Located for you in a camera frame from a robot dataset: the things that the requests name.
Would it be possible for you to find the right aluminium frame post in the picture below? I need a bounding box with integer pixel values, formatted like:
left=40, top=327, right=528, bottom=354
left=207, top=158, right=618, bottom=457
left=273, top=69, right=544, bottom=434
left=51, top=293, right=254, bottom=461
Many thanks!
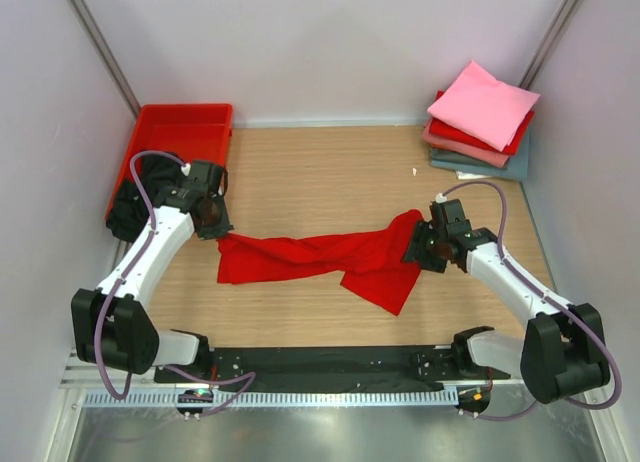
left=519, top=0, right=584, bottom=90

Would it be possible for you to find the red plastic bin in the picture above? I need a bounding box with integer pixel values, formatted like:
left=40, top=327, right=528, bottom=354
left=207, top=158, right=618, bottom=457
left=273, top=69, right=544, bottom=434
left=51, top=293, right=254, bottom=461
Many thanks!
left=113, top=103, right=233, bottom=191

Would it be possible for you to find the folded grey t shirt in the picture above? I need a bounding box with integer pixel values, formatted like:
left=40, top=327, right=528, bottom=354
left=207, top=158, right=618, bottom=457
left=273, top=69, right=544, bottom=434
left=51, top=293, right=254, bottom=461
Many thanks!
left=430, top=131, right=531, bottom=182

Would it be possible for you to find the white slotted cable duct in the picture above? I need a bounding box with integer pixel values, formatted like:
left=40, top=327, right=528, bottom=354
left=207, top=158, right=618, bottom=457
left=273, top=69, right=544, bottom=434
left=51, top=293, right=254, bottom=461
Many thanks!
left=82, top=387, right=458, bottom=410

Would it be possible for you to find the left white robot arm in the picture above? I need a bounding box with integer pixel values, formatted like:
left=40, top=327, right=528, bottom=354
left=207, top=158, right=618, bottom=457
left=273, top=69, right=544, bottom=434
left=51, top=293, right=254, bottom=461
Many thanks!
left=71, top=160, right=233, bottom=376

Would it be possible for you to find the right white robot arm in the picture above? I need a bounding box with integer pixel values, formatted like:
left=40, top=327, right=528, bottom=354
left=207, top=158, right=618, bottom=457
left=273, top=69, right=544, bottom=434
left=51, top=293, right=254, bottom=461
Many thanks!
left=403, top=196, right=611, bottom=404

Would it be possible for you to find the aluminium frame post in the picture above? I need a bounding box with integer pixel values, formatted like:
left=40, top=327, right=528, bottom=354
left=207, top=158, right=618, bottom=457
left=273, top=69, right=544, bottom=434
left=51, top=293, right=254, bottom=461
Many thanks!
left=519, top=0, right=584, bottom=90
left=67, top=0, right=141, bottom=118

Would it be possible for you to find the folded white t shirt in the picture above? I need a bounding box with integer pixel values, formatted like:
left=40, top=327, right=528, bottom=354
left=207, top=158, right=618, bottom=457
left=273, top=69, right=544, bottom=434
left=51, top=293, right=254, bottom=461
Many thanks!
left=455, top=171, right=488, bottom=181

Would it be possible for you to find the left aluminium frame post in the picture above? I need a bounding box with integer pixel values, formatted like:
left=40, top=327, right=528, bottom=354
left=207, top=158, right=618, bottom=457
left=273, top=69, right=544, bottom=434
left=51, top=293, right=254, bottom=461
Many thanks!
left=67, top=0, right=141, bottom=118

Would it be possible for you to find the black t shirt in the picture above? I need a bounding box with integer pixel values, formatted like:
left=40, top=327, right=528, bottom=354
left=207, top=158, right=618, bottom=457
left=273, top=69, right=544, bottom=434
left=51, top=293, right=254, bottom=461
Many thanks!
left=106, top=155, right=183, bottom=243

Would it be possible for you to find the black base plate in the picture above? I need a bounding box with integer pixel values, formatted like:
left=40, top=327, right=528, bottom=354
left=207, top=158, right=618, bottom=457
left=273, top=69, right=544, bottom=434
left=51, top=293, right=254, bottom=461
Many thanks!
left=184, top=345, right=509, bottom=394

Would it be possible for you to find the folded pink t shirt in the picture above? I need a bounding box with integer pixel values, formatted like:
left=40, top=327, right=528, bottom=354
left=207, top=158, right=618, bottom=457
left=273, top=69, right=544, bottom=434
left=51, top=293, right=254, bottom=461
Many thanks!
left=427, top=60, right=541, bottom=151

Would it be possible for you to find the folded salmon t shirt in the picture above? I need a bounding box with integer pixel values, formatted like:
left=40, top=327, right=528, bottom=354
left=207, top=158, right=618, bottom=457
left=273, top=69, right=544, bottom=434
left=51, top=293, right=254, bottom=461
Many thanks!
left=422, top=124, right=510, bottom=168

